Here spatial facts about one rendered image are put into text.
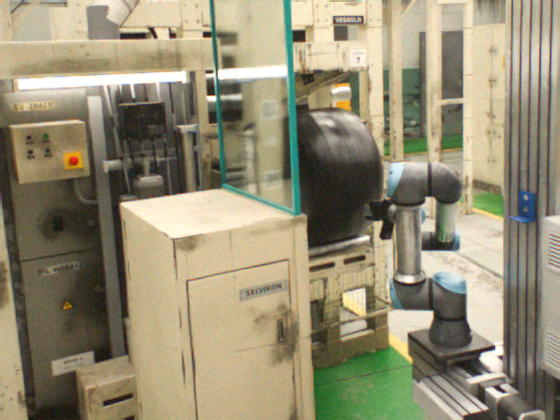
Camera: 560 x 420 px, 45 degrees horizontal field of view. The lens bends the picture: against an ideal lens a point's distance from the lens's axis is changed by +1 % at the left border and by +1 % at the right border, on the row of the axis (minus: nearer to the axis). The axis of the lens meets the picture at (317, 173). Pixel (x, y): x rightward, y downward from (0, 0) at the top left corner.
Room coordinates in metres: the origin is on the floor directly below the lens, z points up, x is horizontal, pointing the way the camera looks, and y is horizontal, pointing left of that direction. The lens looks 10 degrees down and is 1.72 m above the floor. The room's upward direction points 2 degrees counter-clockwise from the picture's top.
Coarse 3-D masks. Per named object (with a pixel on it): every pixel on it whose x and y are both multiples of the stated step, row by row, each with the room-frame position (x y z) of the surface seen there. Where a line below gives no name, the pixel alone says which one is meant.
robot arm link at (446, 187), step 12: (432, 168) 2.11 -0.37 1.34; (444, 168) 2.12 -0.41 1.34; (432, 180) 2.09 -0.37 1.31; (444, 180) 2.09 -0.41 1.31; (456, 180) 2.12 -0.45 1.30; (432, 192) 2.10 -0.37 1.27; (444, 192) 2.10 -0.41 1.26; (456, 192) 2.13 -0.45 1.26; (444, 204) 2.18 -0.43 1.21; (456, 204) 2.20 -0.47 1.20; (444, 216) 2.23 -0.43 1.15; (456, 216) 2.27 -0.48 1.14; (444, 228) 2.28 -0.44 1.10; (432, 240) 2.38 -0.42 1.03; (444, 240) 2.33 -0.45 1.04; (456, 240) 2.36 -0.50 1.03
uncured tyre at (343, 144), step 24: (312, 120) 2.76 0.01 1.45; (336, 120) 2.78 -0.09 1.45; (360, 120) 2.83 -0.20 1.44; (312, 144) 2.68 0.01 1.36; (336, 144) 2.67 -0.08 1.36; (360, 144) 2.72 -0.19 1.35; (312, 168) 2.67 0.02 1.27; (336, 168) 2.62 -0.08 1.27; (360, 168) 2.67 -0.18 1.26; (312, 192) 3.18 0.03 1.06; (336, 192) 2.61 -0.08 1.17; (360, 192) 2.66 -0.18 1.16; (312, 216) 2.69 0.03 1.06; (336, 216) 2.64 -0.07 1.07; (360, 216) 2.70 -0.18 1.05; (312, 240) 2.76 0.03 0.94; (336, 240) 2.79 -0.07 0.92
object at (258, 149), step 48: (240, 0) 2.11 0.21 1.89; (288, 0) 1.85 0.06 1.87; (240, 48) 2.13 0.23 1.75; (288, 48) 1.84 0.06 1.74; (240, 96) 2.15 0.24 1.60; (288, 96) 1.85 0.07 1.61; (240, 144) 2.17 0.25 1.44; (288, 144) 1.87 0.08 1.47; (240, 192) 2.17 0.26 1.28; (288, 192) 1.89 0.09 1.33
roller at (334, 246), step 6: (342, 240) 2.79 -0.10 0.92; (348, 240) 2.80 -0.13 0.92; (354, 240) 2.81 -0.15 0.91; (360, 240) 2.82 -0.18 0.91; (366, 240) 2.84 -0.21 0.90; (312, 246) 2.72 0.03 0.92; (318, 246) 2.72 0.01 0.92; (324, 246) 2.73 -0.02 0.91; (330, 246) 2.75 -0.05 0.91; (336, 246) 2.76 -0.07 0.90; (342, 246) 2.77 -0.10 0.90; (348, 246) 2.79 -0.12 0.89; (354, 246) 2.81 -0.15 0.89; (312, 252) 2.70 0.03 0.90; (318, 252) 2.71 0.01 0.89; (324, 252) 2.73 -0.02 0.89; (330, 252) 2.76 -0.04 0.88
